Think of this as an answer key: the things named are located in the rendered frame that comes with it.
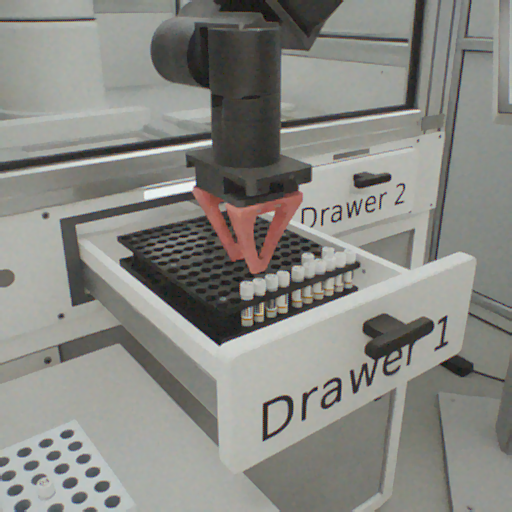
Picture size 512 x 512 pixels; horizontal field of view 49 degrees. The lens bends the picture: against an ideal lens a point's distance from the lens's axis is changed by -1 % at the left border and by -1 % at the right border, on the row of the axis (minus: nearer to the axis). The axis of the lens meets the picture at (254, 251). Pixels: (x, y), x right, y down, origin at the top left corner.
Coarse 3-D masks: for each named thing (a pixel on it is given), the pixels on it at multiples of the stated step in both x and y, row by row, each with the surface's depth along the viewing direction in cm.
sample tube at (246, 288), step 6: (246, 282) 53; (240, 288) 52; (246, 288) 52; (252, 288) 52; (240, 294) 53; (246, 294) 52; (252, 294) 52; (246, 312) 53; (252, 312) 53; (246, 318) 53; (252, 318) 54; (246, 324) 53; (252, 324) 54
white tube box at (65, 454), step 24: (48, 432) 51; (72, 432) 51; (0, 456) 48; (24, 456) 49; (48, 456) 48; (72, 456) 48; (96, 456) 48; (0, 480) 46; (24, 480) 45; (72, 480) 46; (96, 480) 45; (0, 504) 43; (24, 504) 44; (48, 504) 43; (72, 504) 43; (96, 504) 43; (120, 504) 43
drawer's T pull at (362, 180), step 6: (354, 174) 87; (360, 174) 87; (366, 174) 87; (372, 174) 87; (378, 174) 87; (384, 174) 87; (390, 174) 87; (354, 180) 88; (360, 180) 84; (366, 180) 84; (372, 180) 85; (378, 180) 86; (384, 180) 87; (360, 186) 84; (366, 186) 85
